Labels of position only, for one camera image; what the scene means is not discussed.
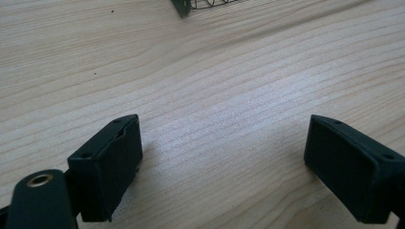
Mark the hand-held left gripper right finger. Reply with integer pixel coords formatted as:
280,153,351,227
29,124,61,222
303,114,405,224

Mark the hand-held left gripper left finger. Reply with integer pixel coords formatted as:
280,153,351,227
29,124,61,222
67,114,143,223

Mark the black wire mesh basket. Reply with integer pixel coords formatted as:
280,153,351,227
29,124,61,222
170,0,243,19

